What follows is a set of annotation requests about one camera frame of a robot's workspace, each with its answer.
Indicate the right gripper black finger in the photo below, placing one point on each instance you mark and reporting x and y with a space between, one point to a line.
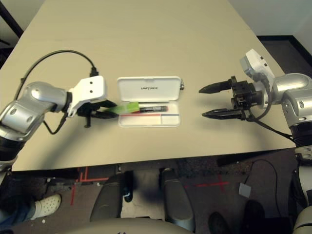
217 87
224 114

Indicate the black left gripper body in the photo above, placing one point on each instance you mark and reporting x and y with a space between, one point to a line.
87 111

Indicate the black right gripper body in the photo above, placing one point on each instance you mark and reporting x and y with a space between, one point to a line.
246 95

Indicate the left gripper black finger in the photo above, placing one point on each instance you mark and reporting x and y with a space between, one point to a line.
104 115
108 103

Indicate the green highlighter pen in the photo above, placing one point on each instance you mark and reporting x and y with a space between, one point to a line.
126 108

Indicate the white plastic pencil case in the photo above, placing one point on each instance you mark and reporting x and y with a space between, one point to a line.
131 90

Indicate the red black whiteboard marker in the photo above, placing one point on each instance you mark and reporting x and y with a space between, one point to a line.
153 109

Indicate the grey square floor pad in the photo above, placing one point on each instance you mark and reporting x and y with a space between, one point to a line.
245 190

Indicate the grey robot left leg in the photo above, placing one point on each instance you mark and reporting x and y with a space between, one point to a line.
109 197

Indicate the grey robot leg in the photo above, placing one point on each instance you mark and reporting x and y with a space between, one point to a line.
175 197
109 197

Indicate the grey robot right leg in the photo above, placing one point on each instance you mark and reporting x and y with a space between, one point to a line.
175 197

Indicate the white perforated clog shoe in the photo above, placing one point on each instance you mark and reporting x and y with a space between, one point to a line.
47 204

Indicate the black shoe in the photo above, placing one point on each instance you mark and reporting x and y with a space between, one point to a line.
218 223

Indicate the grey robot torso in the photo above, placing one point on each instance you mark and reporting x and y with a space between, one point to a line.
122 228

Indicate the side table with black legs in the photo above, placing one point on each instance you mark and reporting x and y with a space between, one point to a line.
11 20

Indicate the bystander blue jeans leg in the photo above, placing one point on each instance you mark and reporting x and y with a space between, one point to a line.
19 214

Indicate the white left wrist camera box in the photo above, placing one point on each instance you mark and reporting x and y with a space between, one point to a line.
90 90

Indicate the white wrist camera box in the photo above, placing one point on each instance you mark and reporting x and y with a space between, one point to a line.
90 90
256 63

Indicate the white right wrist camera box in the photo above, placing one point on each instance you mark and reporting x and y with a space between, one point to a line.
256 63

